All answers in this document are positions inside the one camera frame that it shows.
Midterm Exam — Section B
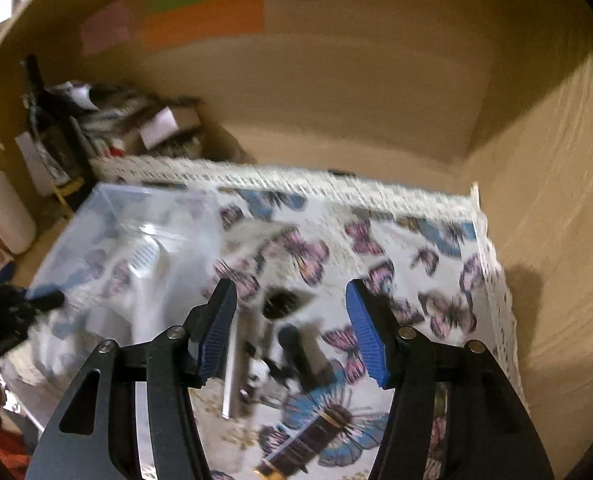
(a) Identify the clear plastic storage box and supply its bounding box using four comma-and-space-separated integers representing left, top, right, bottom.
30, 184, 222, 353

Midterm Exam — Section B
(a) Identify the white cylindrical candle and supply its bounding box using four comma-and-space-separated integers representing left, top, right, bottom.
0, 171, 37, 255

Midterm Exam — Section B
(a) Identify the silver metal tube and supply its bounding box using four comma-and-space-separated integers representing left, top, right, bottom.
222, 310, 241, 420

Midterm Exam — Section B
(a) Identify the butterfly print lace tablecloth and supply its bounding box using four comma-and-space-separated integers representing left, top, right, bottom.
2, 157, 521, 479

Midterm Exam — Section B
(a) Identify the orange sticky note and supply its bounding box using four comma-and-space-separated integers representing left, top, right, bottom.
140, 0, 266, 51

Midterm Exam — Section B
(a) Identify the black clip microphone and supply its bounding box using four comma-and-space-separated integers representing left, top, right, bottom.
246, 324, 320, 396

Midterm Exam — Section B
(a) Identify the white paper note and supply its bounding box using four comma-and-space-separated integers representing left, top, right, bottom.
14, 131, 54, 197

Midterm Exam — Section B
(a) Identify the pink sticky note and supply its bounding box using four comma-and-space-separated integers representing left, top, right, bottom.
80, 0, 132, 55

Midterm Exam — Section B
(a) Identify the small white cardboard box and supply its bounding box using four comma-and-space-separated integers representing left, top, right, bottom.
139, 106, 201, 151

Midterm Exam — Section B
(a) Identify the white facial brush device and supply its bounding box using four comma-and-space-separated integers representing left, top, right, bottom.
84, 235, 170, 344

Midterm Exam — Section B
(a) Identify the black gold cosmetic box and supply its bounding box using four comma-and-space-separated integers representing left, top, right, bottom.
255, 404, 353, 479

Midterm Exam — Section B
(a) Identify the stack of books and papers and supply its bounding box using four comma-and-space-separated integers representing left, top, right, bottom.
49, 80, 204, 159

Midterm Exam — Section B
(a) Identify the dark wine bottle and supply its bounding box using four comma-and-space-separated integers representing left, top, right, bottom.
22, 54, 97, 211

